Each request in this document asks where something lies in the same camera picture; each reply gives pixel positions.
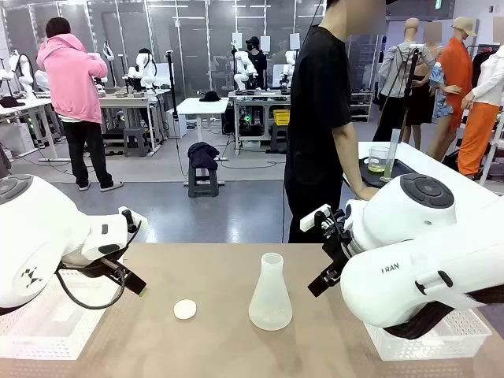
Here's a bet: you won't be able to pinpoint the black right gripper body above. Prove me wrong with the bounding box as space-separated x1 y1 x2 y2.
321 231 358 277

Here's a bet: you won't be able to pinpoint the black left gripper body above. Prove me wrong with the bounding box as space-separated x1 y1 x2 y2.
57 257 120 279

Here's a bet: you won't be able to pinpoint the translucent plastic conical flask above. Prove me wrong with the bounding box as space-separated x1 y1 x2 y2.
248 252 294 332

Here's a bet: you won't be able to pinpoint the white round flask stopper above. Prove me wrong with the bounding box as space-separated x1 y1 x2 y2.
173 298 198 321

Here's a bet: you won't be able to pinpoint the clear glass beaker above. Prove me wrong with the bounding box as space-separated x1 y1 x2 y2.
367 146 391 174

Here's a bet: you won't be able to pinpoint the clear graduated cylinder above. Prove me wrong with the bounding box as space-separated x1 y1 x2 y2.
380 128 401 183

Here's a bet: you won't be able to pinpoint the person's right forearm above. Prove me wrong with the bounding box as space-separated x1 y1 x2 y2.
329 126 372 194

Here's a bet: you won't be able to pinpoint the person's right hand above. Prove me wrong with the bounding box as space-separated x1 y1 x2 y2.
354 186 381 202

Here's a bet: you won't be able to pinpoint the white perforated plastic basket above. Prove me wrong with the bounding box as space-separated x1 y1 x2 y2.
0 267 124 361
364 308 493 361

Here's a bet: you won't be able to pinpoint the black step stool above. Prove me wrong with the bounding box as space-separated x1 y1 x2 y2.
187 165 221 199

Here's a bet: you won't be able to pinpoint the grey step stool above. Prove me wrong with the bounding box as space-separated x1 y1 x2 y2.
122 126 150 158

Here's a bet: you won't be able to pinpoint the low shoe shelf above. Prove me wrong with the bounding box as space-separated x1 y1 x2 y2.
349 90 375 123

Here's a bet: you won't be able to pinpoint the dark crumpled cloth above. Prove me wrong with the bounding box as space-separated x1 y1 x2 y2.
187 141 221 172

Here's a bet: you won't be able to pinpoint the person in black t-shirt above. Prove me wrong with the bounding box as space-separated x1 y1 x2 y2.
283 0 389 244

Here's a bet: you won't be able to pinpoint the mannequin in black dress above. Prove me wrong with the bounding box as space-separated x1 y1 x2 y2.
402 20 444 151

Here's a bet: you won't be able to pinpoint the white long table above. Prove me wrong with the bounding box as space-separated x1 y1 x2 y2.
0 97 74 163

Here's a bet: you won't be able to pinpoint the blue floral dress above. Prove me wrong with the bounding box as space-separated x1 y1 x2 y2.
428 61 454 124

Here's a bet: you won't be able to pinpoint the mannequin in grey hoodie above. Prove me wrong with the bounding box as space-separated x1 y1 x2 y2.
371 17 436 143

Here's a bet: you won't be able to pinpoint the black pole stand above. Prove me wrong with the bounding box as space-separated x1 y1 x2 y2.
165 49 187 187

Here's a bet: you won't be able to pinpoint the white standing desk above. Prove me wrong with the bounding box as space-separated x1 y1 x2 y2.
176 97 231 187

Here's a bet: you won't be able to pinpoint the person in pink hoodie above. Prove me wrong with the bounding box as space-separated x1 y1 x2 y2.
35 16 125 193

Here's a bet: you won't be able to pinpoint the mannequin white top orange trousers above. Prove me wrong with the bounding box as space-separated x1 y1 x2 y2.
458 42 504 179

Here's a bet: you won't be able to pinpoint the person in black cap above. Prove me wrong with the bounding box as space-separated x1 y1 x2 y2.
244 35 269 91

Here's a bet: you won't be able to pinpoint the mannequin in orange with cap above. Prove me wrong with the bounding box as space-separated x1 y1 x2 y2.
426 16 479 161

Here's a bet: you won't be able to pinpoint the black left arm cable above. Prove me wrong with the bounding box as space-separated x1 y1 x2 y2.
54 269 128 311

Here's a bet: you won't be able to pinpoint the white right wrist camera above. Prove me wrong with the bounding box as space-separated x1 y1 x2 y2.
299 204 348 239

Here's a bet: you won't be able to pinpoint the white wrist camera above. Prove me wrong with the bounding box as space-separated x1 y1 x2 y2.
117 205 149 234
299 204 348 239

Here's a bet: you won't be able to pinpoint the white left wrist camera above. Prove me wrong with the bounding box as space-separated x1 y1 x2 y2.
117 205 149 234

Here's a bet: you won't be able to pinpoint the metal frame workbench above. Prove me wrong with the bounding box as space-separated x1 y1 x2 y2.
228 89 293 156

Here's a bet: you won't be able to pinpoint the black camera tripod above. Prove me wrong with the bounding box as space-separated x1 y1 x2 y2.
392 43 421 145

